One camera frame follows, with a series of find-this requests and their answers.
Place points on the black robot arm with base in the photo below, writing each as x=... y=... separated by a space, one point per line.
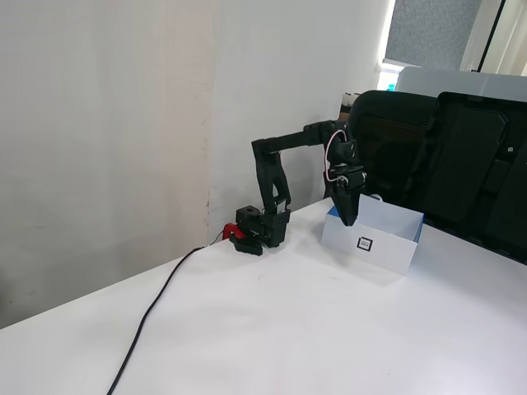
x=267 y=173

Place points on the black mesh office chair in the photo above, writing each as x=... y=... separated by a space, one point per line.
x=391 y=136

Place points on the gray plastic item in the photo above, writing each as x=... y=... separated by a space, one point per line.
x=376 y=197

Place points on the red table clamp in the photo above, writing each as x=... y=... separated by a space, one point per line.
x=231 y=231

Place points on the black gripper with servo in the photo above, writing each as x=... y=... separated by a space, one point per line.
x=348 y=187

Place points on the blue capped bottle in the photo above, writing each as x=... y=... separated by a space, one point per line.
x=390 y=86

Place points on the gray window blind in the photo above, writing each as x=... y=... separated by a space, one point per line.
x=432 y=29

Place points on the blue and white cardboard box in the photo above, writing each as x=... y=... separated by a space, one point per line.
x=387 y=251

